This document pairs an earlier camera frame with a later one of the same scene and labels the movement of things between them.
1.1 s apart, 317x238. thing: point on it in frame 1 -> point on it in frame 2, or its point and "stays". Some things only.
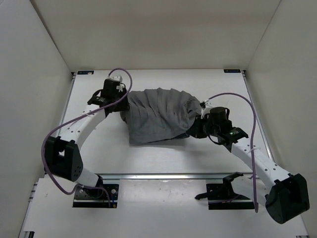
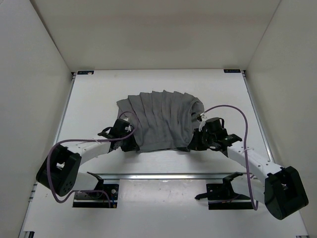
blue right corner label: [232, 71] stays
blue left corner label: [85, 72] stays
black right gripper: [194, 131] -> [195, 144]
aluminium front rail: [162, 176] stays
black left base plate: [96, 198] stays
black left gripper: [125, 105] -> [132, 146]
